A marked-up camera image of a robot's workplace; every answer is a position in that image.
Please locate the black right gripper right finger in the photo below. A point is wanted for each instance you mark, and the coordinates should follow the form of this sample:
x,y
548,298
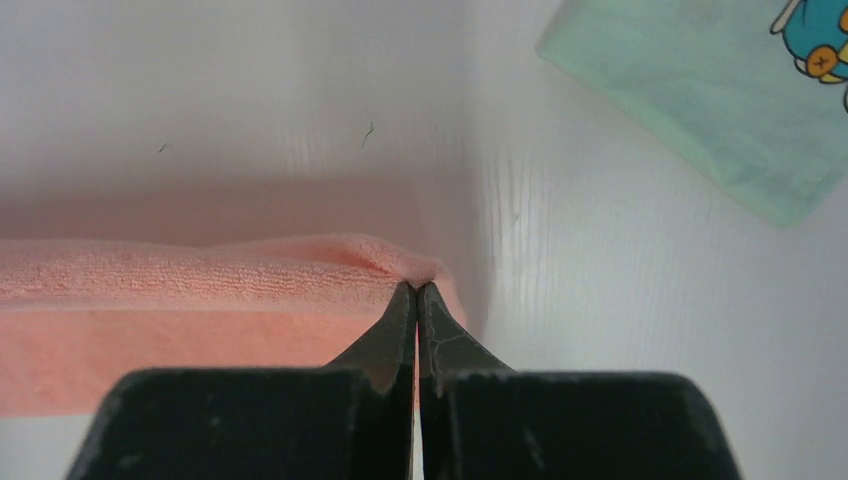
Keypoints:
x,y
481,419

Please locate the pink towel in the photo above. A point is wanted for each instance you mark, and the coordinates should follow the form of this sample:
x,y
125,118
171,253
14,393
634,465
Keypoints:
x,y
78,315

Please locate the mint green cartoon towel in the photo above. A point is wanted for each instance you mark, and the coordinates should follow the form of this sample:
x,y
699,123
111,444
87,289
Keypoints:
x,y
753,94

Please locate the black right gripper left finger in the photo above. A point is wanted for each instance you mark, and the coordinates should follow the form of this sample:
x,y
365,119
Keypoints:
x,y
349,419

